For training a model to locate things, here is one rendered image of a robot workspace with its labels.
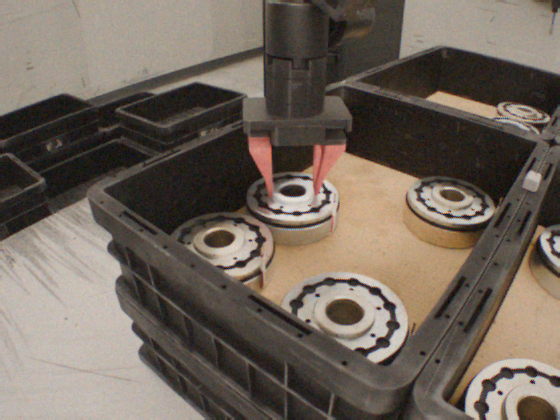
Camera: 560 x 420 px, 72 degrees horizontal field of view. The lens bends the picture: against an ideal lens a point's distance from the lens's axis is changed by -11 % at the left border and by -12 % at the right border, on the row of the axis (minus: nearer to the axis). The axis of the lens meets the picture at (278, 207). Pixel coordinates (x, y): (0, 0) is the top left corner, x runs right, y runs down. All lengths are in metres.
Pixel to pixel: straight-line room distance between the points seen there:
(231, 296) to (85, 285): 0.42
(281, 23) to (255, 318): 0.24
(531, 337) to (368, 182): 0.29
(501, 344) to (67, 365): 0.47
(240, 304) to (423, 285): 0.22
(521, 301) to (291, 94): 0.29
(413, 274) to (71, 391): 0.39
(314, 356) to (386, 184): 0.38
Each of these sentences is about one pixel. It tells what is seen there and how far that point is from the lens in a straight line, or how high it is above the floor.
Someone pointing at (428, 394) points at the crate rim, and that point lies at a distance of 0.23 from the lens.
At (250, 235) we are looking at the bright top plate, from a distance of 0.42.
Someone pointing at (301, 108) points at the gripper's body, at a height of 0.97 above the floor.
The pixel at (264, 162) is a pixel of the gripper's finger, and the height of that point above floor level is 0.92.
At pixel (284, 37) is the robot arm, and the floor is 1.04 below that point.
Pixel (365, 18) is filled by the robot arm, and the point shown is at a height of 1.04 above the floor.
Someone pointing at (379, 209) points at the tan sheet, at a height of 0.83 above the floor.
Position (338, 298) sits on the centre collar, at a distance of 0.35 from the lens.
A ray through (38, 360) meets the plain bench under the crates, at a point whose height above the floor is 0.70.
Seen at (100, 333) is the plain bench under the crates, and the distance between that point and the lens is 0.58.
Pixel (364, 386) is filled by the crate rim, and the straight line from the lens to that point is 0.22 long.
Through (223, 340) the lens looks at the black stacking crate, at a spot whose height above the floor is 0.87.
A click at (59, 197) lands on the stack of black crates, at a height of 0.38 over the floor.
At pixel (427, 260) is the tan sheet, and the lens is 0.46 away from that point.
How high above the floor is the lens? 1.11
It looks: 33 degrees down
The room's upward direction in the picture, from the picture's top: straight up
